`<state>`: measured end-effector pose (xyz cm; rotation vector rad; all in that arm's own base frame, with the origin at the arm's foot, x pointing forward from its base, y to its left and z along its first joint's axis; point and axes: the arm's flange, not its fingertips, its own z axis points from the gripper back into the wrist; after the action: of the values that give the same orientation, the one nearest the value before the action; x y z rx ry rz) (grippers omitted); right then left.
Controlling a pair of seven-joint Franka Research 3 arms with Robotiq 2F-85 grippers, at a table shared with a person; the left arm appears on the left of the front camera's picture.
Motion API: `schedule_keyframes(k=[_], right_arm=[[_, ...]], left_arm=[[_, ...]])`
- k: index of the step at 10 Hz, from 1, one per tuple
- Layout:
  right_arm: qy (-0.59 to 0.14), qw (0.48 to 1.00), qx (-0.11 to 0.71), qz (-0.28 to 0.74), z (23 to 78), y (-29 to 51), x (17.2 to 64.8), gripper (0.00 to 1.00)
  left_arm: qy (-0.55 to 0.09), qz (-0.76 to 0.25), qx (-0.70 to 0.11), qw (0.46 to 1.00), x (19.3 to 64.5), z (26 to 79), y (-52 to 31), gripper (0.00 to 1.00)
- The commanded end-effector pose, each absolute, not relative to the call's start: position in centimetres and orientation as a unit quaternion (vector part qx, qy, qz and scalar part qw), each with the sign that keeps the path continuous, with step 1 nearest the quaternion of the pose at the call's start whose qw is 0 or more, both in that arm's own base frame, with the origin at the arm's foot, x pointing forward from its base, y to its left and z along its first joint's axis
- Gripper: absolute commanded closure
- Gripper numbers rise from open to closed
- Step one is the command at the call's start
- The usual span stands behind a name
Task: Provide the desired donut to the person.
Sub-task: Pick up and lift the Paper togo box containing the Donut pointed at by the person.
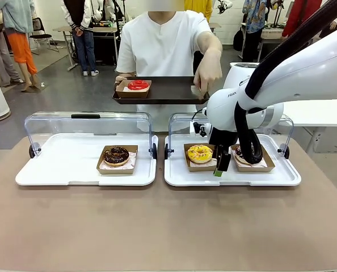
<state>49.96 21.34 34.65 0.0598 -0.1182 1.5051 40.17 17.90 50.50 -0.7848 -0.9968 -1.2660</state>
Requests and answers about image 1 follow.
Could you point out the person in orange shorts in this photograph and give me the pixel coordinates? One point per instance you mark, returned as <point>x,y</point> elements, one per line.
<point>15,17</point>

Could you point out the person's left hand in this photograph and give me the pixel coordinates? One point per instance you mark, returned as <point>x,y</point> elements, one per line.
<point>209,71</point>

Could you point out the black and white background robot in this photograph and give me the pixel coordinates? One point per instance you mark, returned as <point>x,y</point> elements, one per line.
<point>106,11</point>

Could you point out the red glazed donut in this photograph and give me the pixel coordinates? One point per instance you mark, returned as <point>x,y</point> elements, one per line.
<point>137,85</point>

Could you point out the white side table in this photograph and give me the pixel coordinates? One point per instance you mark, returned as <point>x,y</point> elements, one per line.
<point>313,113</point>

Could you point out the black folding chair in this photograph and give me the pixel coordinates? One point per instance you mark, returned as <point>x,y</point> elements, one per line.
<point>42,35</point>

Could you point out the person in red jacket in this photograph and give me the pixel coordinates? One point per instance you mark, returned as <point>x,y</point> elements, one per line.
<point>299,14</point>

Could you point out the person in white shirt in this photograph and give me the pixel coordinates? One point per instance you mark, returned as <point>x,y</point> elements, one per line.
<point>162,48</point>

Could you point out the grey background table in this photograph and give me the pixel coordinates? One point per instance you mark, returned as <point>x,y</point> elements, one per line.
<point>63,29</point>

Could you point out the yellow glazed donut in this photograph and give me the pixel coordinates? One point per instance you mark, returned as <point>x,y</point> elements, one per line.
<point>195,154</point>

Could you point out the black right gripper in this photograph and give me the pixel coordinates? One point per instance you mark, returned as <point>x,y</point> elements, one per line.
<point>222,137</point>

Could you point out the white printed paper liner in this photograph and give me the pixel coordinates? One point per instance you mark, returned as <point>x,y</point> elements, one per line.
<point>126,89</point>
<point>132,161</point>
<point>205,164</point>
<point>239,162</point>

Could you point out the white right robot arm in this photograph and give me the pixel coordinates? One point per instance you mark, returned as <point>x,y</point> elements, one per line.
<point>299,76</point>

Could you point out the person's right hand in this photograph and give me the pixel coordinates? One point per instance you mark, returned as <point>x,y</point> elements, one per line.
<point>119,78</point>

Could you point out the white display tray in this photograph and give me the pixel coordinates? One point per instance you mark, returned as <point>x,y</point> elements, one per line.
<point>185,178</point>
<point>72,170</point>

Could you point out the clear display lid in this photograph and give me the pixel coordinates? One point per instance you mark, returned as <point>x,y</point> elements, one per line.
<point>177,124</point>
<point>114,124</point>

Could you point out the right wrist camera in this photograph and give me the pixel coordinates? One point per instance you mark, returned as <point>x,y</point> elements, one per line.
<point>200,129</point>

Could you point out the person's left forearm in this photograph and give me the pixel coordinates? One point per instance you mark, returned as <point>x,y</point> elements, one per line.
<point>211,42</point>

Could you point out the brown cardboard donut tray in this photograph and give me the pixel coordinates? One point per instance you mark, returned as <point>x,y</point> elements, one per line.
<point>199,169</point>
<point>117,170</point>
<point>266,167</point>
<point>133,94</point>

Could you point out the dark purple sprinkled donut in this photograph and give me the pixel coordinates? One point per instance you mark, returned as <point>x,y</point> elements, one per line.
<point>239,153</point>

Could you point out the black backpack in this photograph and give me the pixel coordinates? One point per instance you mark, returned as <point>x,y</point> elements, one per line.
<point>238,39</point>

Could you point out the dark brown serving tray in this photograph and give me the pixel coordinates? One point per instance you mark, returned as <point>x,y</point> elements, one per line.
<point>171,90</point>

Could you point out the person in varsity jacket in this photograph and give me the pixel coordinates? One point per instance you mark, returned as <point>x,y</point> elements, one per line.
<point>82,17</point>

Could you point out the person in yellow top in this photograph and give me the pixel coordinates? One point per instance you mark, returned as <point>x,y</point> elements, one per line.
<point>198,8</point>

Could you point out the person in blue patterned shirt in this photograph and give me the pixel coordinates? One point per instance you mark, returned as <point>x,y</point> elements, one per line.
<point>253,17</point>

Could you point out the chocolate sprinkled donut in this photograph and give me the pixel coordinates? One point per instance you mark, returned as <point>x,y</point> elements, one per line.
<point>110,158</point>

